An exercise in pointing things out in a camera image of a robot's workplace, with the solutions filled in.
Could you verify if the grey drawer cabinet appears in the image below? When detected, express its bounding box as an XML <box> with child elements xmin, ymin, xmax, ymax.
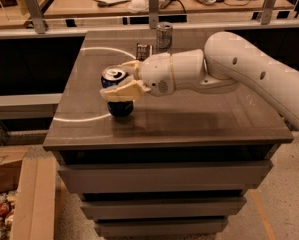
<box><xmin>44</xmin><ymin>30</ymin><xmax>293</xmax><ymax>239</ymax></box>

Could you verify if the metal bracket middle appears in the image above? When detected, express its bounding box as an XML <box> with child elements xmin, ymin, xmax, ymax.
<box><xmin>148</xmin><ymin>0</ymin><xmax>159</xmax><ymax>29</ymax></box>

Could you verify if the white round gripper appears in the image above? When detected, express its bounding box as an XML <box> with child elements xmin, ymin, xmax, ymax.
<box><xmin>100</xmin><ymin>53</ymin><xmax>173</xmax><ymax>102</ymax></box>

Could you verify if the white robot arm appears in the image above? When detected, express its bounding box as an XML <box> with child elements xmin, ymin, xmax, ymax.
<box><xmin>100</xmin><ymin>32</ymin><xmax>299</xmax><ymax>130</ymax></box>

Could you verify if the blue pepsi can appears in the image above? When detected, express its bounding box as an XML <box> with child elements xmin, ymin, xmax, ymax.
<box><xmin>100</xmin><ymin>65</ymin><xmax>133</xmax><ymax>117</ymax></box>

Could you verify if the metal bracket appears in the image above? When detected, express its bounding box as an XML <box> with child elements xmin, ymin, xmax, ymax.
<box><xmin>148</xmin><ymin>0</ymin><xmax>159</xmax><ymax>29</ymax></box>
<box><xmin>24</xmin><ymin>0</ymin><xmax>47</xmax><ymax>34</ymax></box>
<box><xmin>259</xmin><ymin>0</ymin><xmax>276</xmax><ymax>25</ymax></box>

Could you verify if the tall silver drink can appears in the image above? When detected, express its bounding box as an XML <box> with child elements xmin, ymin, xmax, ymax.
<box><xmin>156</xmin><ymin>22</ymin><xmax>173</xmax><ymax>53</ymax></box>

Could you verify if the white face mask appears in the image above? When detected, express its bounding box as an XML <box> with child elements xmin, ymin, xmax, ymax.
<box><xmin>126</xmin><ymin>0</ymin><xmax>148</xmax><ymax>13</ymax></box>

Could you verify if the cardboard box with items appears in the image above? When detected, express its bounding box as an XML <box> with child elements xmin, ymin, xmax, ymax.
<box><xmin>0</xmin><ymin>146</ymin><xmax>56</xmax><ymax>240</ymax></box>

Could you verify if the metal bracket left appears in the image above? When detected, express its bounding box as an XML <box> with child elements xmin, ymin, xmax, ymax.
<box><xmin>24</xmin><ymin>0</ymin><xmax>47</xmax><ymax>34</ymax></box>

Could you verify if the metal bracket right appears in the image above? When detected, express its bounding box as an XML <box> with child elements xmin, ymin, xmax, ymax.
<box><xmin>259</xmin><ymin>0</ymin><xmax>276</xmax><ymax>25</ymax></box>

